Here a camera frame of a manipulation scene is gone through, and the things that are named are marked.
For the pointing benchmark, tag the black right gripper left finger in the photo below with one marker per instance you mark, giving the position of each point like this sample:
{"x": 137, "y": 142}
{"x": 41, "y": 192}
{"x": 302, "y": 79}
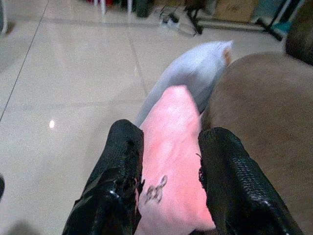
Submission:
{"x": 115, "y": 176}

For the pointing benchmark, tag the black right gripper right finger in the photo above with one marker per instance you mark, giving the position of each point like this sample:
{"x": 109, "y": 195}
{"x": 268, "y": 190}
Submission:
{"x": 232, "y": 176}

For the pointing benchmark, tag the pink and white pillow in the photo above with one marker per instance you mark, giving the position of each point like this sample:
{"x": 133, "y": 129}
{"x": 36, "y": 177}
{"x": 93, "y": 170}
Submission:
{"x": 176, "y": 137}

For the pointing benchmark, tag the brown fabric sofa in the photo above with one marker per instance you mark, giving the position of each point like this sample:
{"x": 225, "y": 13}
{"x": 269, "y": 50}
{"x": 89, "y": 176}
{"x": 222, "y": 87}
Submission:
{"x": 266, "y": 102}

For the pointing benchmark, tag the black metal stand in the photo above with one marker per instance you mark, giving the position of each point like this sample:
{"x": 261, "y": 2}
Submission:
{"x": 195, "y": 17}

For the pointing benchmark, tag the cardboard box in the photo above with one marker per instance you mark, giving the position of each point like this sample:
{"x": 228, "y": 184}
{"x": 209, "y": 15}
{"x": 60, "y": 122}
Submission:
{"x": 236, "y": 9}

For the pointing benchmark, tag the white power strip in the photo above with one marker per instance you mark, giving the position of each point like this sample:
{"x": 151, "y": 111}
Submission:
{"x": 170, "y": 18}

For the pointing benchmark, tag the white metal rack leg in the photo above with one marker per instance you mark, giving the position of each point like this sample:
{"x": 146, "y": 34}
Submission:
{"x": 103, "y": 6}

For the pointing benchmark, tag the dark green bin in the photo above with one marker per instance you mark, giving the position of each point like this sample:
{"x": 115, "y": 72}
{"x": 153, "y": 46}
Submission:
{"x": 143, "y": 7}

